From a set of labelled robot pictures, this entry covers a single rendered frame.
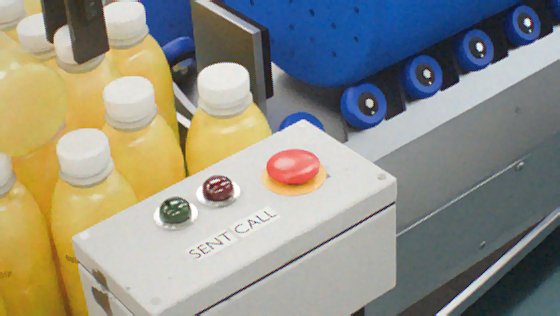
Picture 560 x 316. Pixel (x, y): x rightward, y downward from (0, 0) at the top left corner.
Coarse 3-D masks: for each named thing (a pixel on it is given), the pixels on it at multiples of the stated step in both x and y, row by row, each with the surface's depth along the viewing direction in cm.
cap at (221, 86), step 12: (204, 72) 93; (216, 72) 93; (228, 72) 93; (240, 72) 93; (204, 84) 92; (216, 84) 91; (228, 84) 91; (240, 84) 91; (204, 96) 92; (216, 96) 91; (228, 96) 91; (240, 96) 92; (216, 108) 92
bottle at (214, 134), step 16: (208, 112) 92; (224, 112) 92; (240, 112) 93; (256, 112) 94; (192, 128) 94; (208, 128) 93; (224, 128) 93; (240, 128) 93; (256, 128) 93; (192, 144) 94; (208, 144) 93; (224, 144) 93; (240, 144) 93; (192, 160) 95; (208, 160) 93
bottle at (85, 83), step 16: (64, 64) 96; (96, 64) 96; (112, 64) 98; (64, 80) 96; (80, 80) 96; (96, 80) 96; (112, 80) 97; (80, 96) 96; (96, 96) 96; (80, 112) 96; (96, 112) 96; (80, 128) 97; (96, 128) 97
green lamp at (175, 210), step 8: (168, 200) 80; (176, 200) 80; (184, 200) 80; (160, 208) 79; (168, 208) 79; (176, 208) 79; (184, 208) 79; (160, 216) 79; (168, 216) 79; (176, 216) 79; (184, 216) 79
